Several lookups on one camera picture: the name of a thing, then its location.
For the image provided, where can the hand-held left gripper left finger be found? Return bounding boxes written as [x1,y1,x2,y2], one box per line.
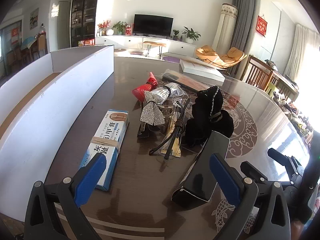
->
[24,153,107,240]

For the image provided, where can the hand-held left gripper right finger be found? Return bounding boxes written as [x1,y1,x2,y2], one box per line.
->
[209,153,293,240]

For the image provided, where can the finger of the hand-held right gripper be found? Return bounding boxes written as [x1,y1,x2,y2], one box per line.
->
[240,161,292,188]
[267,148,303,180]

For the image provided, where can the black velvet pouch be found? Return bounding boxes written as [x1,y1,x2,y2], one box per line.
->
[184,85,234,148]

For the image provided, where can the glossy black box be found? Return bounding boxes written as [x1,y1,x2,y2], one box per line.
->
[171,131,230,209]

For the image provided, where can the blue and white ointment box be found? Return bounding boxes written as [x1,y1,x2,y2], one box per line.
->
[79,109,130,192]

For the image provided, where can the cluttered wooden sideboard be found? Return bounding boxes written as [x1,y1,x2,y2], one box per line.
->
[265,62,316,137]

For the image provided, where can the rhinestone bow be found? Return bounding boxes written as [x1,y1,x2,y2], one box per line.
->
[140,91,166,125]

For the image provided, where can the red snack packet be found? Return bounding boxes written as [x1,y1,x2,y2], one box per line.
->
[132,71,158,102]

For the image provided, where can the cotton swab packet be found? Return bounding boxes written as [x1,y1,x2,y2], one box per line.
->
[153,82,186,103]

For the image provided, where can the white curtain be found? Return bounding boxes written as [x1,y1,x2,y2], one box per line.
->
[284,24,320,81]

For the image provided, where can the flat white box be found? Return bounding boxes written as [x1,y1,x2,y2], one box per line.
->
[179,57,225,82]

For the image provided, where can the orange lounge chair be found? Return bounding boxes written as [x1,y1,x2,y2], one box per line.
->
[195,45,248,69]

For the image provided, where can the covered standing air conditioner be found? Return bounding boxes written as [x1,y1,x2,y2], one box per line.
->
[219,3,239,53]

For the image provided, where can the white television cabinet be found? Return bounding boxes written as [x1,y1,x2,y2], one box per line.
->
[95,35,197,58]

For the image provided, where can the grey curtain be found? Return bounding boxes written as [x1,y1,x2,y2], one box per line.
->
[231,0,255,51]

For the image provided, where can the potted plant in white pot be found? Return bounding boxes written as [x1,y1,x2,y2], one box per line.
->
[182,26,201,43]

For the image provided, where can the dining table with cloth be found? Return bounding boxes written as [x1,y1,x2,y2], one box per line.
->
[20,36,38,56]

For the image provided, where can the wooden stool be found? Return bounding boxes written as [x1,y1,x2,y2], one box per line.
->
[143,41,167,59]

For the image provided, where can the red flowers in vase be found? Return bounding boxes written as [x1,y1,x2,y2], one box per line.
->
[97,20,112,36]

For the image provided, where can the green leafy potted plant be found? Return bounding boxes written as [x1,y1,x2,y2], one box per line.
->
[112,21,127,35]

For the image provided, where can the dark display cabinet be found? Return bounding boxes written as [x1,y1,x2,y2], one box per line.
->
[70,0,100,47]

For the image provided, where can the black television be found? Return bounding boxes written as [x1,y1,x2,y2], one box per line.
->
[133,14,174,36]

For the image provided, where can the black strap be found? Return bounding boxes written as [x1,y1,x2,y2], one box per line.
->
[149,99,192,167]

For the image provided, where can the red wall hanging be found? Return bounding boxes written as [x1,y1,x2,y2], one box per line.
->
[255,15,267,37]

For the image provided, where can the framed wall picture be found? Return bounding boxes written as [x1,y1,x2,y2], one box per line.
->
[29,8,39,30]

